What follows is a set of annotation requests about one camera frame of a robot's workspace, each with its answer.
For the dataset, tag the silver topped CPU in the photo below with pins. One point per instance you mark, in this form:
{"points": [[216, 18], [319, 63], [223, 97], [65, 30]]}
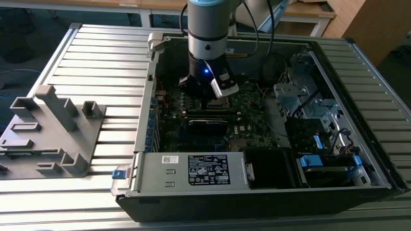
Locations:
{"points": [[217, 103]]}

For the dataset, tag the CPU socket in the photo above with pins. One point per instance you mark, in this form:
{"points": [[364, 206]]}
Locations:
{"points": [[229, 106]]}

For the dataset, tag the black RAM slot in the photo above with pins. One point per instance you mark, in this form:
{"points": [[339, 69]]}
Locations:
{"points": [[211, 118], [211, 115], [217, 112]]}

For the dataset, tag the small black graphics card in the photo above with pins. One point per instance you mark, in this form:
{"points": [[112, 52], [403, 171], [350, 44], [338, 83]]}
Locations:
{"points": [[205, 130]]}

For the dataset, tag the grey case latch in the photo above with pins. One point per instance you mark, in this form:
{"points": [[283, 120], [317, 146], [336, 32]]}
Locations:
{"points": [[153, 39]]}

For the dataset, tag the green motherboard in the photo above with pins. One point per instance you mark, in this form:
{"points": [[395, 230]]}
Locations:
{"points": [[253, 125]]}

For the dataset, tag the silver metal drive cage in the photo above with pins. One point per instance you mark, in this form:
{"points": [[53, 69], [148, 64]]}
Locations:
{"points": [[288, 91]]}

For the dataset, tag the grey chipset heatsink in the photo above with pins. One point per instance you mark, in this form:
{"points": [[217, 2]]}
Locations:
{"points": [[237, 143]]}

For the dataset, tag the black plastic shroud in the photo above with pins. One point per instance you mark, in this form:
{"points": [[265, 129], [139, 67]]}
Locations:
{"points": [[269, 168]]}

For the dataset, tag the grey power supply with label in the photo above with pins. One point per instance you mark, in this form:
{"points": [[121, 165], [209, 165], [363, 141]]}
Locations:
{"points": [[153, 178]]}

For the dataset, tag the blue drive carrier clip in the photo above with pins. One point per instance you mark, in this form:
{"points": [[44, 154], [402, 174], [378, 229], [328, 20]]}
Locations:
{"points": [[356, 162], [309, 160], [317, 142]]}

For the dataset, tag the blue case latch tab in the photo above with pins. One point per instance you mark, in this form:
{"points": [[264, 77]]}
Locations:
{"points": [[119, 175]]}

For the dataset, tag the grey parts rack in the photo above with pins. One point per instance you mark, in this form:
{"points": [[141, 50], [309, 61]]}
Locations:
{"points": [[64, 144]]}

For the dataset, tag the black PC case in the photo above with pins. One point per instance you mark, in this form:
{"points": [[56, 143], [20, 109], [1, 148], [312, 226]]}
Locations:
{"points": [[224, 209]]}

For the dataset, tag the black hard disk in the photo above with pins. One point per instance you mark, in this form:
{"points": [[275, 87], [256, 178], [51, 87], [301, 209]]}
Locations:
{"points": [[324, 178]]}

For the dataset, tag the black office chair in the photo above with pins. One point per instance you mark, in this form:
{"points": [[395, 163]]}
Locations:
{"points": [[19, 55]]}

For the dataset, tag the wooden cabinet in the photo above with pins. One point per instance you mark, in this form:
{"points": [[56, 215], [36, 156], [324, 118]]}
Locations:
{"points": [[368, 24]]}

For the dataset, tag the green RAM stick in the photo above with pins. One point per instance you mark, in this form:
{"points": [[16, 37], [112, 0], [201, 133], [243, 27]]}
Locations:
{"points": [[25, 152]]}

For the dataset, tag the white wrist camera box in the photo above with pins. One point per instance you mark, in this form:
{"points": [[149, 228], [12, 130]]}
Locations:
{"points": [[227, 90]]}

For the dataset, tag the wooden desk white frame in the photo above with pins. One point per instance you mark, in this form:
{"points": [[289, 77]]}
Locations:
{"points": [[96, 5], [308, 12]]}

